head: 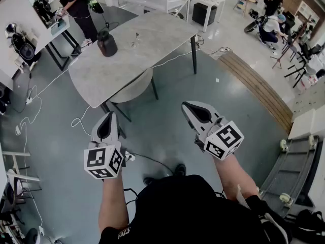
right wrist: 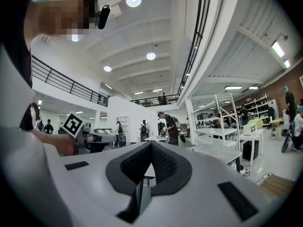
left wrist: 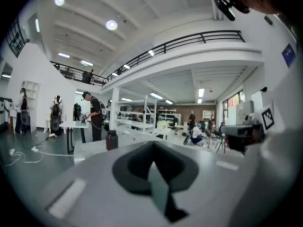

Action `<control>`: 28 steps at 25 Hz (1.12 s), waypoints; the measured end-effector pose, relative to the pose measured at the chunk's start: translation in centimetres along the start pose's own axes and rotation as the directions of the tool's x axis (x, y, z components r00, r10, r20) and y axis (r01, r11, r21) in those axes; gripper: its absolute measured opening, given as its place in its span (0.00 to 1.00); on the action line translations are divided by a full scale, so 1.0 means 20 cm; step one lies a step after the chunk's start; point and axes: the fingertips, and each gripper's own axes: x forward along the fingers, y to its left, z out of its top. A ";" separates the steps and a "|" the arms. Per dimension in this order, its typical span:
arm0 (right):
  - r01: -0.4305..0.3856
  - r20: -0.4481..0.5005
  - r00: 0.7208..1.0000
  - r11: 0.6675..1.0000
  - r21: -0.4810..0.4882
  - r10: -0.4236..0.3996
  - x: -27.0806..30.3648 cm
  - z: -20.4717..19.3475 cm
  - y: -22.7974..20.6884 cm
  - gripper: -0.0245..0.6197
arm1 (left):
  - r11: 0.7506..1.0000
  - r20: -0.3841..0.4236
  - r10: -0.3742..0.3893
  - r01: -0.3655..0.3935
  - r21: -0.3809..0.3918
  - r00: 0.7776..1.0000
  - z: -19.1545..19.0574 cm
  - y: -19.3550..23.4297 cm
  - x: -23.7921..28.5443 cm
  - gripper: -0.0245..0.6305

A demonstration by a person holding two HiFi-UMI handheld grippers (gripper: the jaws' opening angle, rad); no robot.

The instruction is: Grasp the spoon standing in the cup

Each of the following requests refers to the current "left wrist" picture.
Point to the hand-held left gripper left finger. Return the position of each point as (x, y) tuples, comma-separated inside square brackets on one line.
[(132, 174)]

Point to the black head-mounted camera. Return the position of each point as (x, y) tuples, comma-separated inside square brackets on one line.
[(227, 8)]

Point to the black backpack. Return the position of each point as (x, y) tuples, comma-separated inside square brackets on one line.
[(102, 110)]

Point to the white wall shelf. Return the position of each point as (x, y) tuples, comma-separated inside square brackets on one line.
[(32, 91)]

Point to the blue wall sign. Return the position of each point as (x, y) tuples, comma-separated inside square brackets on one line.
[(288, 54)]

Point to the white power strip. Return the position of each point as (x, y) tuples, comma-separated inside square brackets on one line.
[(35, 148)]

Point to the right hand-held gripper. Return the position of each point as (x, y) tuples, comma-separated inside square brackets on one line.
[(267, 119)]

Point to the white cabinet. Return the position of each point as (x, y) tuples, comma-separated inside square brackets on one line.
[(243, 110)]

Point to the black security camera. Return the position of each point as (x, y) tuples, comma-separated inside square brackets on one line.
[(264, 89)]

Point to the black grid window frame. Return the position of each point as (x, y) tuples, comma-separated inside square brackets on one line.
[(17, 39)]

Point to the round ceiling light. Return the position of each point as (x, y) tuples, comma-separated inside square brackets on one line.
[(111, 25), (59, 0)]

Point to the white machine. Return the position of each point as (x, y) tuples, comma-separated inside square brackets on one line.
[(6, 107)]

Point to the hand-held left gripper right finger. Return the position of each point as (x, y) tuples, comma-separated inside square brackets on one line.
[(182, 174)]

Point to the white plug adapter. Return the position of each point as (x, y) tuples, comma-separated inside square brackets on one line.
[(12, 151)]

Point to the black balcony railing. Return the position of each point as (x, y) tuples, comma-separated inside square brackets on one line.
[(68, 72)]

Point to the white table with black legs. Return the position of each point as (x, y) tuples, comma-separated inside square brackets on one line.
[(71, 124)]

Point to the white shelving rack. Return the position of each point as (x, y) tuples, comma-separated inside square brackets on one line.
[(146, 112)]

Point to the ceiling tube light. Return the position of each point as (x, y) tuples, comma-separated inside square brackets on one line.
[(201, 92), (156, 96), (64, 55), (86, 63)]

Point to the person's white shirt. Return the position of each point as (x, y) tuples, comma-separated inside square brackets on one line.
[(272, 174)]

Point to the black wall speaker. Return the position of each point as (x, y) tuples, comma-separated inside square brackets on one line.
[(268, 20)]

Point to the long curved black railing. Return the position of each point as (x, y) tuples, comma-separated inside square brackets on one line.
[(203, 38)]

